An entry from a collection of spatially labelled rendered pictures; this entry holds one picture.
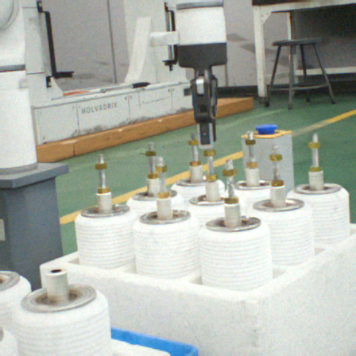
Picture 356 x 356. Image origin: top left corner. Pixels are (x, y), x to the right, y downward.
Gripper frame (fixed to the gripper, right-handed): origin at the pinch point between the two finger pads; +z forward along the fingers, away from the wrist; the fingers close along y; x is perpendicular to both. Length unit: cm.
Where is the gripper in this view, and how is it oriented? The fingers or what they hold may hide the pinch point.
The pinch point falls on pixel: (207, 137)
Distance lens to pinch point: 115.7
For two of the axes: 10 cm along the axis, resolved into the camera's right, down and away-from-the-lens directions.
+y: 1.2, -1.8, 9.8
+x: -9.9, 0.5, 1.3
